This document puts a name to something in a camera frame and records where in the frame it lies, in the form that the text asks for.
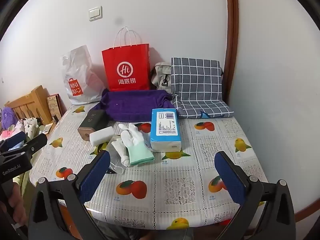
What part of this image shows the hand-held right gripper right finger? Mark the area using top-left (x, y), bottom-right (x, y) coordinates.
top-left (214, 151), bottom-right (297, 240)

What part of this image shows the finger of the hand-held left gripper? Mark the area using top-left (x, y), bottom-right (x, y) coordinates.
top-left (0, 131), bottom-right (27, 153)
top-left (14, 133), bottom-right (48, 159)

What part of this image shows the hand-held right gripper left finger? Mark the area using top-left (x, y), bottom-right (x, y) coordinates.
top-left (27, 151), bottom-right (111, 240)

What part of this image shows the white glove with green cuff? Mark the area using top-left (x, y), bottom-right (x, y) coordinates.
top-left (111, 140), bottom-right (132, 167)
top-left (119, 122), bottom-right (155, 167)

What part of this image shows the white paper card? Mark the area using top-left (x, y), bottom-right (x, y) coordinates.
top-left (89, 126), bottom-right (115, 147)

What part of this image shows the purple towel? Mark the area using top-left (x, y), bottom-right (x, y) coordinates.
top-left (100, 89), bottom-right (177, 122)

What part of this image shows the person's left hand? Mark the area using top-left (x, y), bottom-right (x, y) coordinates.
top-left (0, 185), bottom-right (28, 227)

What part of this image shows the pile of clothes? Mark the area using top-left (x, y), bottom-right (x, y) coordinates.
top-left (0, 116), bottom-right (54, 145)

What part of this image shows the white face mask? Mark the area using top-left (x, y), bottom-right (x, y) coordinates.
top-left (106, 159), bottom-right (125, 175)

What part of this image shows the purple plush toy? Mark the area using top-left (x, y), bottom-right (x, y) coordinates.
top-left (0, 106), bottom-right (18, 130)

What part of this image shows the wooden headboard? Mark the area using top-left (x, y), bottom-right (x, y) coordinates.
top-left (5, 85), bottom-right (54, 130)

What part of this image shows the brown patterned gift box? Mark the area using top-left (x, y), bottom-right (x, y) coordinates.
top-left (46, 94), bottom-right (63, 120)

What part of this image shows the brown rectangular box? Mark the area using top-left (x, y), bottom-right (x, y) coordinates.
top-left (77, 109), bottom-right (108, 140)

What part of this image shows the white plastic bag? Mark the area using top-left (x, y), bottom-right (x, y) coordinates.
top-left (62, 45), bottom-right (107, 105)

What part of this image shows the blue tissue pack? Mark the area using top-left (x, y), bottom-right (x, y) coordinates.
top-left (149, 108), bottom-right (182, 153)

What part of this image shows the grey plaid cushion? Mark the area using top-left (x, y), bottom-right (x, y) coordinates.
top-left (171, 57), bottom-right (235, 119)

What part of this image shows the red paper bag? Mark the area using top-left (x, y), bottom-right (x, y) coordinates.
top-left (101, 27), bottom-right (150, 92)

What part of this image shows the beige fabric bag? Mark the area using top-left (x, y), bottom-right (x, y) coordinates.
top-left (150, 62), bottom-right (173, 95)

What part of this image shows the white light switch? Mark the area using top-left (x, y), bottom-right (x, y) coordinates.
top-left (88, 6), bottom-right (103, 22)

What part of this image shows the wooden door frame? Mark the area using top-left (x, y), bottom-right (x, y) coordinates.
top-left (223, 0), bottom-right (240, 105)

